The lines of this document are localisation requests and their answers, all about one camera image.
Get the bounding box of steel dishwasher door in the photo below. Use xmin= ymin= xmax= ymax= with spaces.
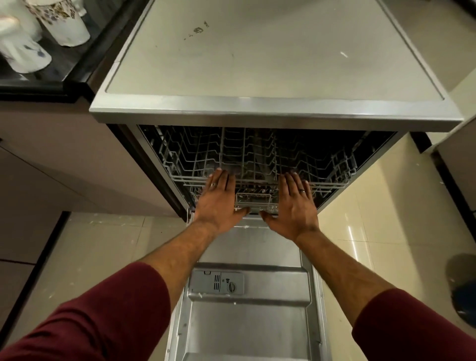
xmin=164 ymin=212 xmax=332 ymax=361

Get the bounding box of white mug with blue flower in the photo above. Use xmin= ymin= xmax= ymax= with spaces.
xmin=0 ymin=15 xmax=52 ymax=74

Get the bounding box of plain white mug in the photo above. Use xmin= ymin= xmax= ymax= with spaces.
xmin=0 ymin=0 xmax=42 ymax=42

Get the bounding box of person's left hand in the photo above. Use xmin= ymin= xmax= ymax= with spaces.
xmin=193 ymin=168 xmax=251 ymax=234

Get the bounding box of brown kitchen cabinet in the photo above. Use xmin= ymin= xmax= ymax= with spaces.
xmin=0 ymin=100 xmax=180 ymax=335

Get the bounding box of grey wire dishwasher rack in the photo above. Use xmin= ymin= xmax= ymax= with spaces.
xmin=155 ymin=126 xmax=360 ymax=215

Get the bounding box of person's right hand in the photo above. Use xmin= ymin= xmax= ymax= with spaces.
xmin=259 ymin=171 xmax=321 ymax=243

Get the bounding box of person's left forearm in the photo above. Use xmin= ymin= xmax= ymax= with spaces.
xmin=0 ymin=219 xmax=221 ymax=361

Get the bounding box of white floral print cup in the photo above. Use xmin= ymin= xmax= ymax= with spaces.
xmin=25 ymin=0 xmax=91 ymax=47

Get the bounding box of grey detergent dispenser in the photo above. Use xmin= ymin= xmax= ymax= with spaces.
xmin=188 ymin=270 xmax=245 ymax=297

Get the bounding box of person's right forearm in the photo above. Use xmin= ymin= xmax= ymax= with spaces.
xmin=295 ymin=228 xmax=476 ymax=361

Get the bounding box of steel dishwasher body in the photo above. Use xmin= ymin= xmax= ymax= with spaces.
xmin=89 ymin=0 xmax=465 ymax=224

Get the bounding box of beige cabinet with black edge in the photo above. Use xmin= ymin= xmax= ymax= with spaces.
xmin=411 ymin=115 xmax=476 ymax=225

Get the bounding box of blue bin with dark lid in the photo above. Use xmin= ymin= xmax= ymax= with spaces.
xmin=446 ymin=254 xmax=476 ymax=329

